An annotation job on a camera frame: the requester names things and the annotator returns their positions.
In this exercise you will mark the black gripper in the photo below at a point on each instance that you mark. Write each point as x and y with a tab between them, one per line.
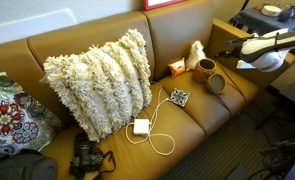
238	51

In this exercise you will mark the woven round basket bag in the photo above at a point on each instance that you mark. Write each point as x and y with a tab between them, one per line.
200	75

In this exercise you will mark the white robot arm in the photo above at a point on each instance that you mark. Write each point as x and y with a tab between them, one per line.
270	50

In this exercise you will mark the mustard leather couch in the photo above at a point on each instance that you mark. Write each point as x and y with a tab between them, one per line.
187	126

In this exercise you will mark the white fluffy plush toy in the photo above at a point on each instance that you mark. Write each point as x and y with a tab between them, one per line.
196	53

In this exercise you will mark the table with blue cloth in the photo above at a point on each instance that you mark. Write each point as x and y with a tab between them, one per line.
267	23

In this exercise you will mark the white round bowl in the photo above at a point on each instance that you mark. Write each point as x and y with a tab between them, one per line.
271	11

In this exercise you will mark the orange wipes packet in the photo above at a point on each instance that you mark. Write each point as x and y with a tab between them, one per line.
177	67

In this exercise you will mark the dark kettle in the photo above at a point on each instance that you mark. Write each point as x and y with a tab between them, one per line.
284	15

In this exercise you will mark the blue patterned tile coaster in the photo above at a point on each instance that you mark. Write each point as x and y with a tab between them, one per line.
179	97

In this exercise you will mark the red framed picture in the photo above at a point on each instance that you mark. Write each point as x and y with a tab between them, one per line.
160	2

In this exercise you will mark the white power adapter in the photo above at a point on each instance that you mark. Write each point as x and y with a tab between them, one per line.
141	126

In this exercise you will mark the cream shaggy pillow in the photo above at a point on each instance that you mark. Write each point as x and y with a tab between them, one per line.
97	86

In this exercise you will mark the floral patterned pillow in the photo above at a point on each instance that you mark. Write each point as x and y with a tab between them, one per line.
0	85
7	120

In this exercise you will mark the black DSLR camera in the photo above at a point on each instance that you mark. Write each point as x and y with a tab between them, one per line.
85	156

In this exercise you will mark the black camera bag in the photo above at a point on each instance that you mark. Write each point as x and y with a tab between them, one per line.
20	166

